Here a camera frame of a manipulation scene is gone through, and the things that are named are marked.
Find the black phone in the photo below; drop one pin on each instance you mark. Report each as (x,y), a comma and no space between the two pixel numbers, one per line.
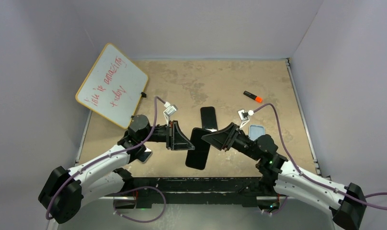
(197,158)

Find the black marker orange cap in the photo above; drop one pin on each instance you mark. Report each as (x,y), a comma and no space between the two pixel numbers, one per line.
(253,96)

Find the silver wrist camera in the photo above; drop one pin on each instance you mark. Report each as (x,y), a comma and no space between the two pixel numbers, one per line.
(170,109)
(245,115)

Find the white whiteboard with red writing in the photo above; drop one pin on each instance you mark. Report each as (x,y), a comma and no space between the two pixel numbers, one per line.
(113,87)

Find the black phone case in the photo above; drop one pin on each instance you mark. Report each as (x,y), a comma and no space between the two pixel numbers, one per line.
(208,118)

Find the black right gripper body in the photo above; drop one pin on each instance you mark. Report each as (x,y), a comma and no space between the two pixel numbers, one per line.
(242,144)

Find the light blue phone case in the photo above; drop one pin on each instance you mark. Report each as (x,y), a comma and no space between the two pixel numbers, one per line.
(256,131)

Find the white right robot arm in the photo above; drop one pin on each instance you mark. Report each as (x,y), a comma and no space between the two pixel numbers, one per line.
(280,174)

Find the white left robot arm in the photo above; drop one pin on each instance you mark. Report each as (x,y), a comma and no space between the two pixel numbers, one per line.
(66,189)

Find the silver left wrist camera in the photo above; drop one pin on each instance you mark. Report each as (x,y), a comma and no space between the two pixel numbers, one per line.
(170,109)

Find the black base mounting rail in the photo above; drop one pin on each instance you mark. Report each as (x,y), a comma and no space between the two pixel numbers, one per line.
(244,191)

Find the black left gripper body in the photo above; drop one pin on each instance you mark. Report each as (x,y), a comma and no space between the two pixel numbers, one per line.
(162,134)

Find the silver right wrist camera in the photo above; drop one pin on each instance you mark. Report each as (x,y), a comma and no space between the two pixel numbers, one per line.
(245,115)

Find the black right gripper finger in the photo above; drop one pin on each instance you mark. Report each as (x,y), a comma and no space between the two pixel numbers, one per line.
(218,141)
(227,134)

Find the phone with bright reflection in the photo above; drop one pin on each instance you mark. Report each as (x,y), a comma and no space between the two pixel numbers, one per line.
(144,156)

